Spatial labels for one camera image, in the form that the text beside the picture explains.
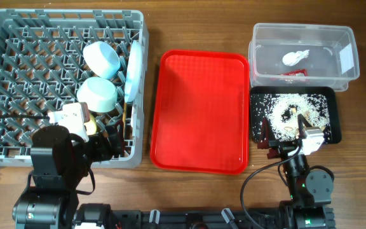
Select red snack wrapper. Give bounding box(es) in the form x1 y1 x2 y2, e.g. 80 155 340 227
281 69 308 81

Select light blue small bowl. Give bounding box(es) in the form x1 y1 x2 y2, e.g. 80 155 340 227
83 41 121 80

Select black rectangular tray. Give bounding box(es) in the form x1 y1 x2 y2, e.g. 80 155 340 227
250 87 342 144

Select grey plastic dishwasher rack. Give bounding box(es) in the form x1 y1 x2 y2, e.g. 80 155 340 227
0 9 149 169

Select white tissue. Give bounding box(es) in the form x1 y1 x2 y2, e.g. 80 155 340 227
282 50 309 66

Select red plastic serving tray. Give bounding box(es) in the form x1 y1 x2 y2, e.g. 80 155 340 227
150 50 250 175

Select single wooden chopstick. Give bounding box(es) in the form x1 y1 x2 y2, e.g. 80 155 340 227
122 102 127 129

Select spilled rice and scraps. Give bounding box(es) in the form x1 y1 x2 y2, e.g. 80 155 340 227
250 94 332 143

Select clear plastic bin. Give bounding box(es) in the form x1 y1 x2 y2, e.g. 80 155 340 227
248 23 360 92

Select green plastic bowl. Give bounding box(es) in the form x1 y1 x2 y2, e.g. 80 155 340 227
76 77 118 113

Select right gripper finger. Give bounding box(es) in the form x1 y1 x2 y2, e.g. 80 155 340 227
297 114 311 139
257 118 269 145

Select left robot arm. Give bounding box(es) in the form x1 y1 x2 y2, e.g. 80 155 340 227
12 121 125 228

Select yellow plastic cup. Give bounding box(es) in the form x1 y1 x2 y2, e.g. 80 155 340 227
84 114 97 135

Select light blue round plate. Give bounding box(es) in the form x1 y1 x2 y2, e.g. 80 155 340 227
125 41 144 103

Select white plastic fork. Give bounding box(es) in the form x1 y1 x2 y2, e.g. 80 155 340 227
130 104 139 130

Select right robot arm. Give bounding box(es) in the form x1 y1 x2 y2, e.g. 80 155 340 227
257 114 334 228

